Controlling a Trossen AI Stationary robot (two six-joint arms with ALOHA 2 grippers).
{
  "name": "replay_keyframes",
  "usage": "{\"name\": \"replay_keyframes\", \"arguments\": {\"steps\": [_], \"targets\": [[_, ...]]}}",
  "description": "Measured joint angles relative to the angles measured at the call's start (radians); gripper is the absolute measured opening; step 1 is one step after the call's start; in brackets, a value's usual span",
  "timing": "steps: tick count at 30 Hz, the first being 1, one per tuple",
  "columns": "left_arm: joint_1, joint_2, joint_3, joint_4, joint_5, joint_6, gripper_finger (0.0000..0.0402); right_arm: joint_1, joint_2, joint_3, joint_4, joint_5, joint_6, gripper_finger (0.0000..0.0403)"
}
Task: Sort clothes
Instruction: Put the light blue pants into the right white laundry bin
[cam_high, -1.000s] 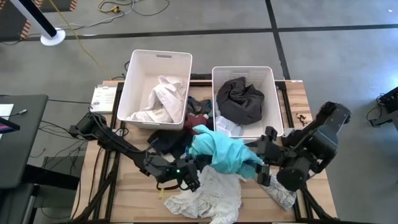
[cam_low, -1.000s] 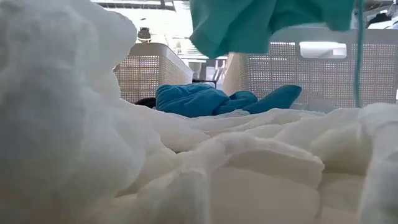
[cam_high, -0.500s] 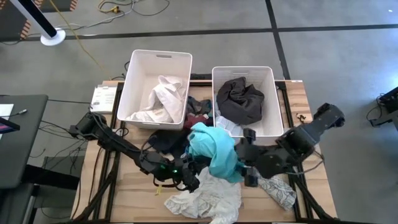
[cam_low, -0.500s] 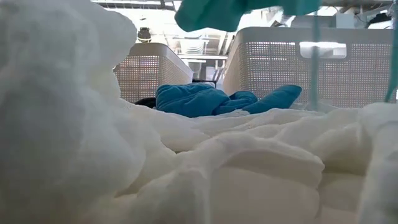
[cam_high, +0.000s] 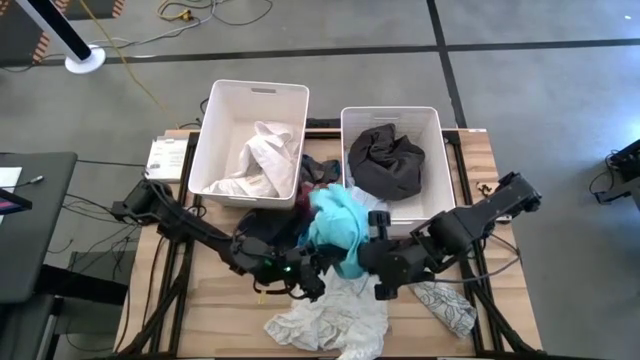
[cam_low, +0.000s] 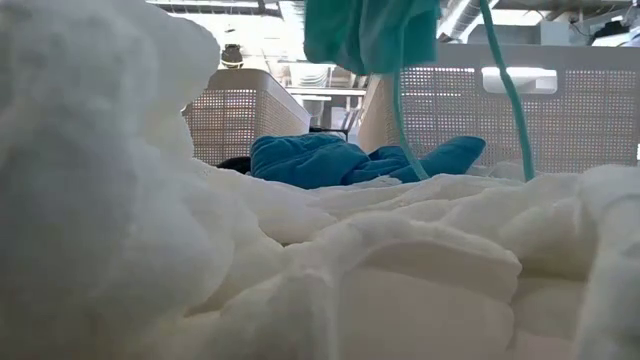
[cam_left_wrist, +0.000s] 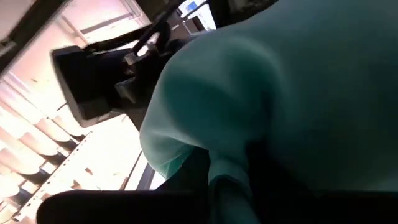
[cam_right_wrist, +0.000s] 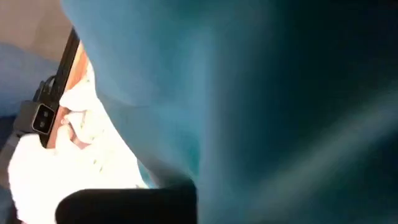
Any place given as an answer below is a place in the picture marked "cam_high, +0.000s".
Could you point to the grey garment with label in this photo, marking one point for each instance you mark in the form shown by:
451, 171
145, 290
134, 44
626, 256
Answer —
320, 171

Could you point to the white shirt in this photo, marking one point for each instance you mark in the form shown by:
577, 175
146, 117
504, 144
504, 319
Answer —
265, 160

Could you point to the white paper booklet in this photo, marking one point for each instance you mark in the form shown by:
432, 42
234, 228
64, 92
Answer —
166, 160

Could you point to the black desk foot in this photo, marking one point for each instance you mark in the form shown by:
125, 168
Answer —
85, 290

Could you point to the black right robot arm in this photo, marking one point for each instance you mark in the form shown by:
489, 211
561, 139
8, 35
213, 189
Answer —
490, 207

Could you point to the black desk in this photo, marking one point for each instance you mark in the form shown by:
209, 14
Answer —
40, 235

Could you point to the maroon garment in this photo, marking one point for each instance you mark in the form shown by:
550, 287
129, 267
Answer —
303, 197

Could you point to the charcoal grey garment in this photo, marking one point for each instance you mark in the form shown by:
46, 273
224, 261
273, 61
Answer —
385, 165

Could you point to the tablet screen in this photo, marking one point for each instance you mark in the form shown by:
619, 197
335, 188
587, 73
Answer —
12, 204

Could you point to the dark hazard-striped panel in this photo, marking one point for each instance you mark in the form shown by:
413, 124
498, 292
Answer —
95, 7
15, 40

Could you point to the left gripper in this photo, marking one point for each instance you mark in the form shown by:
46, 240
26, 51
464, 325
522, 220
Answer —
300, 265

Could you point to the white paper sheet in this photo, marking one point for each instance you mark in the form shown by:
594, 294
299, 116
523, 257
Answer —
9, 176

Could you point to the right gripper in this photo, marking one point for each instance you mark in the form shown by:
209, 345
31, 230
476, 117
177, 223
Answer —
395, 260

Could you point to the white leaf-patterned cloth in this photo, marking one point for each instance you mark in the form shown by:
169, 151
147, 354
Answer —
450, 310

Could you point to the white pole stand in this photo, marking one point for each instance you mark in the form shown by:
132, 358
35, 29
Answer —
85, 60

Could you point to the teal garment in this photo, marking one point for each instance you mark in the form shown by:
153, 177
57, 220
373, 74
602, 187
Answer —
340, 220

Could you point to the white perforated plastic bin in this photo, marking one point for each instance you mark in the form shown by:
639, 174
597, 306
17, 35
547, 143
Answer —
225, 130
435, 150

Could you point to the black floor device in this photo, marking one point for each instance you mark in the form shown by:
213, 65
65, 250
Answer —
627, 165

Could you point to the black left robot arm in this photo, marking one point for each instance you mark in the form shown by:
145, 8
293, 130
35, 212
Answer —
200, 235

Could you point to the light blue shirt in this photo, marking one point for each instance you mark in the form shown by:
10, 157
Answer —
367, 197

